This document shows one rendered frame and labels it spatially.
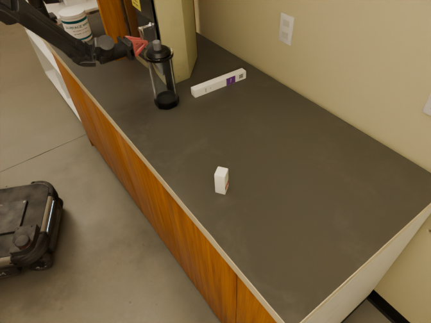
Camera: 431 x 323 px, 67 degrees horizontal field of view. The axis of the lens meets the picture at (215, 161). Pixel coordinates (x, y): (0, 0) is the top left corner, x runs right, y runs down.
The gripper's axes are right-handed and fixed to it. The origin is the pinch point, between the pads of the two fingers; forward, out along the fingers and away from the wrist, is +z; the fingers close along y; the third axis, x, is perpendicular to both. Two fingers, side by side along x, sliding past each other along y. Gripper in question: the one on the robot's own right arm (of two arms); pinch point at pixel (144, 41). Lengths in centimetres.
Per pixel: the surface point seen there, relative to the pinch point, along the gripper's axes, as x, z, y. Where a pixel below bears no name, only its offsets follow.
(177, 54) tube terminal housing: 6.9, 11.3, -5.5
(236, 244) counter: 21, -21, -84
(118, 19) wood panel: 1.9, 3.3, 31.7
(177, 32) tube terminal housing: -2.1, 12.5, -5.4
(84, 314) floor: 115, -73, -27
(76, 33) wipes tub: 15, -11, 62
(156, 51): -3.5, -3.5, -16.6
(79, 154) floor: 115, -32, 91
